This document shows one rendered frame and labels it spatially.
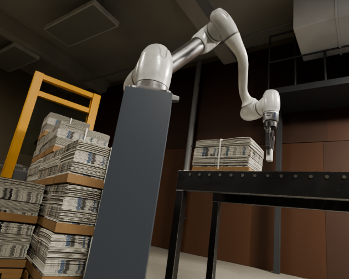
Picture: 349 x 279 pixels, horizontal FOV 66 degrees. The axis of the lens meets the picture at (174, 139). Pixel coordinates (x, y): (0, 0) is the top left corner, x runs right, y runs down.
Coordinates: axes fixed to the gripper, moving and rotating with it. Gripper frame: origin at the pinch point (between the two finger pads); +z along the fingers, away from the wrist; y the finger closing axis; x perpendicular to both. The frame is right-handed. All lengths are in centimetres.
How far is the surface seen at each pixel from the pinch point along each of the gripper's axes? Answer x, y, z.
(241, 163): -14.3, 5.0, 6.1
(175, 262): -45, 15, 65
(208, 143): -38.2, 4.3, -8.0
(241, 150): -15.2, 4.8, -2.1
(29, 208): -115, 67, 47
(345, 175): 37.1, 16.3, 14.9
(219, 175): -22.1, 16.7, 15.7
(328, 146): 5, -299, -98
